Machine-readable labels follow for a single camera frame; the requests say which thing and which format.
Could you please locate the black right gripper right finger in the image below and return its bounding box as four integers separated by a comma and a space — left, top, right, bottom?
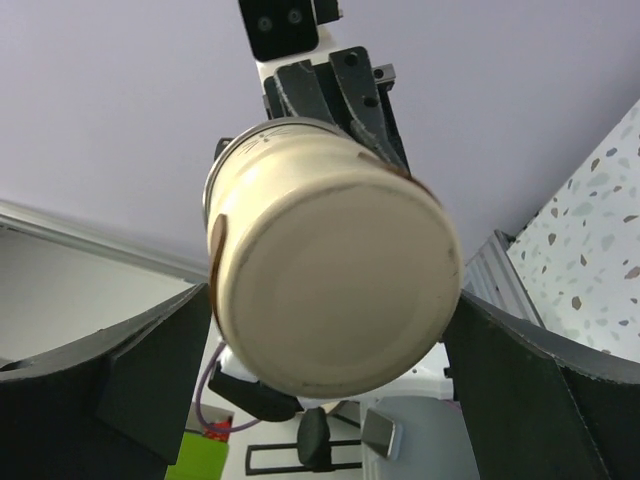
443, 293, 639, 479

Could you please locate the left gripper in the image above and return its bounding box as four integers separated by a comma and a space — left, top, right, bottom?
262, 46, 410, 173

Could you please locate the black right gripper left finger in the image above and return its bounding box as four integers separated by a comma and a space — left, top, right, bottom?
1, 284, 211, 480

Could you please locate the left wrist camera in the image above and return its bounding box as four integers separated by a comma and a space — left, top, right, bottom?
238, 0, 341, 63

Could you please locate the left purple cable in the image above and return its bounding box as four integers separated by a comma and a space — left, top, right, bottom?
192, 349, 261, 434

